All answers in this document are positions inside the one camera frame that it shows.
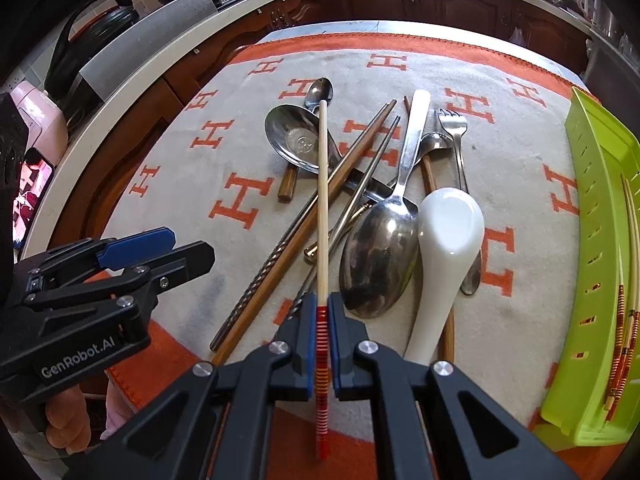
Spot white ceramic spoon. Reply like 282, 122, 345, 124
404, 187, 485, 366

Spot large round metal spoon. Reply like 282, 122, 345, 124
264, 105, 396, 201

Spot stainless steel panel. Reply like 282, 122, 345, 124
79, 0, 218, 103

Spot metal spoon gold handle end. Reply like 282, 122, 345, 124
304, 132, 453, 264

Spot metal fork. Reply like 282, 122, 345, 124
437, 108, 483, 296

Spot black cooker with handle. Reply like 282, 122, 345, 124
44, 0, 138, 93

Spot small spoon wooden handle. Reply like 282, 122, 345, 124
277, 77, 334, 204

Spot orange grey printed blanket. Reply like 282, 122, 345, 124
102, 32, 601, 480

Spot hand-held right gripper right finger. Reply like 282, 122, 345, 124
329, 291, 581, 480

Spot metal tablespoon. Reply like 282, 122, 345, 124
339, 89, 432, 319

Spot brown wooden kitchen cabinets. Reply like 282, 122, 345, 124
50, 0, 588, 246

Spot smartphone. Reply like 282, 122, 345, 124
11, 147, 55, 251

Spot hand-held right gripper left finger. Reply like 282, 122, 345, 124
65, 293, 321, 480

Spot person's left hand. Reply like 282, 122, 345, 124
44, 386, 92, 456

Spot light chopstick red striped end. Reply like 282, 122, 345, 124
604, 174, 640, 413
315, 100, 332, 461

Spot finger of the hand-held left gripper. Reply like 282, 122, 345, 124
15, 227, 177, 282
25, 241, 216, 311

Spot green plastic utensil tray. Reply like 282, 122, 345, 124
532, 86, 640, 446

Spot white kitchen countertop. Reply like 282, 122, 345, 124
20, 0, 596, 251

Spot pink kitchen appliance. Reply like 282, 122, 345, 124
10, 82, 68, 168

